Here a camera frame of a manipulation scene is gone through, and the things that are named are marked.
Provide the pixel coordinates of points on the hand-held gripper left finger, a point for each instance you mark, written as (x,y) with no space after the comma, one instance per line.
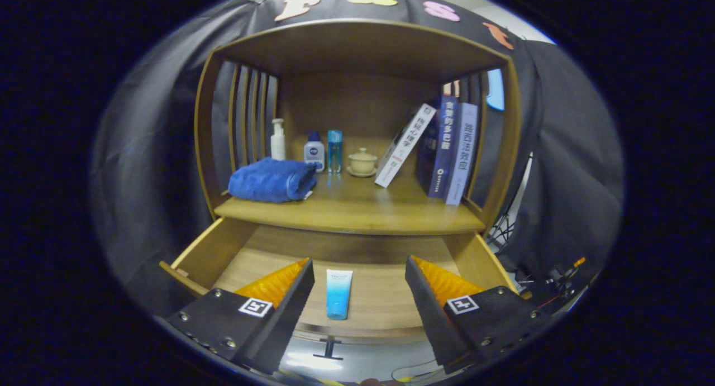
(279,324)

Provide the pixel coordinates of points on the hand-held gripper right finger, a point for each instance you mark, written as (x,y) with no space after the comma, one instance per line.
(430,319)

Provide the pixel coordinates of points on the wooden drawer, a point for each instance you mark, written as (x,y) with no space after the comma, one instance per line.
(380,296)

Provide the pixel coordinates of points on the blue cosmetic tube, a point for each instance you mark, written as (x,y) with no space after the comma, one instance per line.
(338,294)

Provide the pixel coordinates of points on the wooden countertop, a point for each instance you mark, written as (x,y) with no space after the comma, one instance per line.
(363,207)

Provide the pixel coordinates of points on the wooden cabinet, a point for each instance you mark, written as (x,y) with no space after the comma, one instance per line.
(357,45)

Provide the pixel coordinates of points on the black tool with orange tip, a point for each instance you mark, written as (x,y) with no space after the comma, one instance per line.
(561,277)

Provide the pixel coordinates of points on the folded blue towel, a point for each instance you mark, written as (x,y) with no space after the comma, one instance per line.
(268,180)

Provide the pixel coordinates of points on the light purple book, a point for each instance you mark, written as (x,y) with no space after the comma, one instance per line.
(462,154)

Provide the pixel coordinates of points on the beige lidded teacup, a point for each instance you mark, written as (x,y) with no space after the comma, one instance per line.
(362,163)

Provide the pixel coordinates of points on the dark blue book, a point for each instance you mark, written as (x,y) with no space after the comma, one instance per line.
(444,146)

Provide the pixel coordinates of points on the white bottle with blue cap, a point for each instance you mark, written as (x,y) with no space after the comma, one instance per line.
(314,154)

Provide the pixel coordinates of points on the white book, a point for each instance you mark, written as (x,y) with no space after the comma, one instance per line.
(403,147)

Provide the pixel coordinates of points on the white pump bottle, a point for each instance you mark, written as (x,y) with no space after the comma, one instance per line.
(278,143)

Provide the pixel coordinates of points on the clear blue bottle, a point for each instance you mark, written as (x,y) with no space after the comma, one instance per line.
(334,151)

